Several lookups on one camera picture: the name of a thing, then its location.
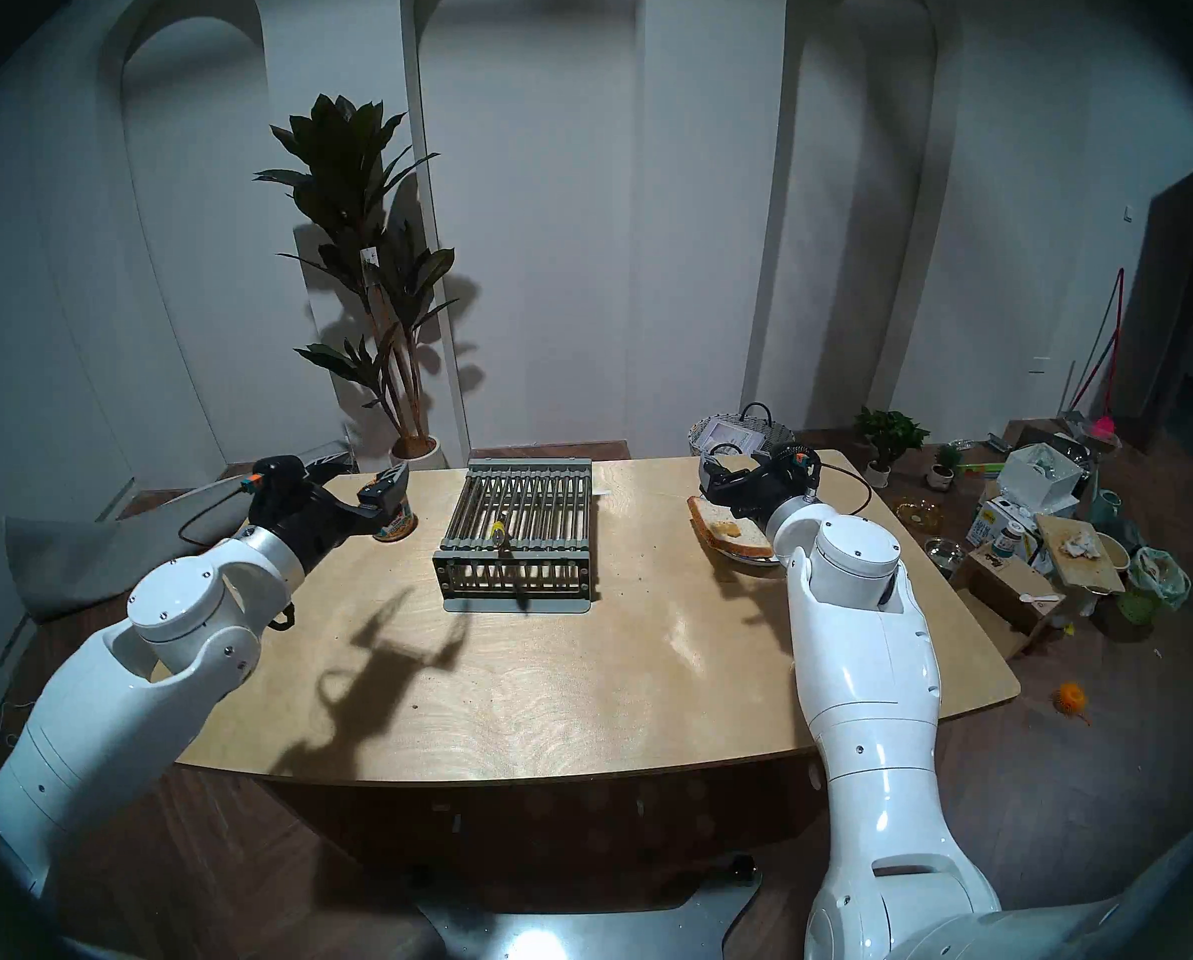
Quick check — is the tall potted leafy plant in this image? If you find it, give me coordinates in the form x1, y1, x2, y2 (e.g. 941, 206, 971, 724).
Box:
254, 95, 458, 471

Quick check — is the wooden cutting board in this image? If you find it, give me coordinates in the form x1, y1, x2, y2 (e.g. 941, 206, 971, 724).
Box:
1034, 513, 1126, 596

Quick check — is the brown wooden box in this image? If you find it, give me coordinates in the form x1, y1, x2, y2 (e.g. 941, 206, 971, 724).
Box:
951, 545, 1066, 659

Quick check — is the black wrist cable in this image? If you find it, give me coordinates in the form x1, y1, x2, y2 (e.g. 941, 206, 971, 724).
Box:
176, 478, 258, 549
816, 463, 874, 517

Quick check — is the white bread slice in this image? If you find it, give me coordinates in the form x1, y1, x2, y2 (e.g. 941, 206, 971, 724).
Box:
686, 495, 778, 561

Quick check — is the white printed carton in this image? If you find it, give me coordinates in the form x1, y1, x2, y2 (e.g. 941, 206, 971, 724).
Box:
966, 496, 1048, 569

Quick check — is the red handled broom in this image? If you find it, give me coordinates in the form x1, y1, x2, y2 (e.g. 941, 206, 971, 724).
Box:
1061, 268, 1126, 447

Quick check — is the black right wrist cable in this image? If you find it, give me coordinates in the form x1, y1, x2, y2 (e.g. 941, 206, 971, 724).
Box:
816, 463, 874, 517

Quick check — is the small bushy potted plant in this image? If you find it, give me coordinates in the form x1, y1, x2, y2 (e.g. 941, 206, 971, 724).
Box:
854, 406, 930, 489

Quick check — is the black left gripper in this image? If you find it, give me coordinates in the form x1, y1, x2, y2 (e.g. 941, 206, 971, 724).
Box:
241, 451, 412, 569

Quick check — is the grey slatted dish rack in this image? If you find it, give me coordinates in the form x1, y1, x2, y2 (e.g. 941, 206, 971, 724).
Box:
432, 456, 598, 614

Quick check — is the wicker basket with handle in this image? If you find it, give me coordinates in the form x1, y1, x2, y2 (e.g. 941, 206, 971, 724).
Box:
686, 403, 798, 459

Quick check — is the open peanut butter jar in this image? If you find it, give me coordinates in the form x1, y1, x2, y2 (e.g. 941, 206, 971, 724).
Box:
371, 488, 418, 544

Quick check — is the dark wooden door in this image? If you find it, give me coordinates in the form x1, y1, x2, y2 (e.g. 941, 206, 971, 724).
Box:
1116, 153, 1193, 449

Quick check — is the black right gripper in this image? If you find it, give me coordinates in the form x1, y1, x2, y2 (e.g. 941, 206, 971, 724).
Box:
698, 443, 824, 521

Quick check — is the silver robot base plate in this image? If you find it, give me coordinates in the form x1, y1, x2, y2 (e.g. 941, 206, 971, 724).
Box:
416, 853, 763, 960

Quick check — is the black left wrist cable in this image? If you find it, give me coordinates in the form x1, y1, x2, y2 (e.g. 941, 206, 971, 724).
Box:
176, 478, 258, 549

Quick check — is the blue striped white bowl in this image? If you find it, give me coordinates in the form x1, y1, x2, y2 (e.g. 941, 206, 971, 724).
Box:
701, 453, 788, 571

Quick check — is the white square box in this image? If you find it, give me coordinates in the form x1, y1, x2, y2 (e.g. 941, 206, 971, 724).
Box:
996, 443, 1086, 517

